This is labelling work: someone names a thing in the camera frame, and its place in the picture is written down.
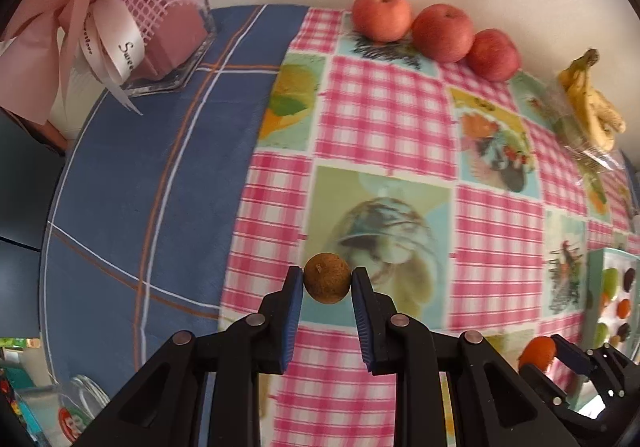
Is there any orange mandarin with stem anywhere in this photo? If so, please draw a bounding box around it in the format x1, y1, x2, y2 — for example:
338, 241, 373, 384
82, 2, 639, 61
600, 292, 611, 311

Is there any middle red apple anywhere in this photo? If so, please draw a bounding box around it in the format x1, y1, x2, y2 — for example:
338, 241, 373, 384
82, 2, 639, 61
411, 4, 474, 63

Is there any clear plastic fruit container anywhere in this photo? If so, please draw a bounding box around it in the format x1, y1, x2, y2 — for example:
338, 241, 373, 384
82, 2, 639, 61
544, 80, 624, 172

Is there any right red apple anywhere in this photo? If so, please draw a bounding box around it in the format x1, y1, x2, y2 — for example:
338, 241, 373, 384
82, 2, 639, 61
465, 29, 521, 82

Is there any green fruit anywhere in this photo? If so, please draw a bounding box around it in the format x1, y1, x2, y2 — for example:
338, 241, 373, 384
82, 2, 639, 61
592, 321, 608, 349
602, 267, 620, 299

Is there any dark red date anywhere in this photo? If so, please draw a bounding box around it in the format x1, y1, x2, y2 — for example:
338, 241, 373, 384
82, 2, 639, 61
623, 267, 636, 292

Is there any red apple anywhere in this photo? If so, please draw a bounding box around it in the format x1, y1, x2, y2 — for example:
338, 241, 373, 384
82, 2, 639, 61
352, 0, 412, 43
465, 29, 521, 82
411, 4, 474, 63

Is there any white tray teal rim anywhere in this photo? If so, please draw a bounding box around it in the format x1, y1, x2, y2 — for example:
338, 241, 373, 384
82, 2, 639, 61
581, 247, 640, 408

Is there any pink checkered fruit tablecloth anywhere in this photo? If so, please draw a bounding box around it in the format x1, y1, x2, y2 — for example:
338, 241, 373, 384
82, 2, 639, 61
219, 6, 640, 447

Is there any blue plaid tablecloth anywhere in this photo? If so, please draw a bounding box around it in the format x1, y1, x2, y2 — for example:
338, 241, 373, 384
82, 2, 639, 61
40, 5, 307, 394

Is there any yellow banana bunch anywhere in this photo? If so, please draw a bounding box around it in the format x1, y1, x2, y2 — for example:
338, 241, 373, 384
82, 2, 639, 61
558, 48, 626, 152

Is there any left red apple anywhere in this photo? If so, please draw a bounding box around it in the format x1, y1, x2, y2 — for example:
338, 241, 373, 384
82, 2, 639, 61
352, 0, 412, 43

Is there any glass vase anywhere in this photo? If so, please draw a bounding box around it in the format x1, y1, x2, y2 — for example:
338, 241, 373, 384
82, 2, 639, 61
124, 0, 217, 97

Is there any small brown longan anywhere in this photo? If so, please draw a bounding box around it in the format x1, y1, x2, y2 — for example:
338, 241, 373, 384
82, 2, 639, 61
304, 253, 352, 304

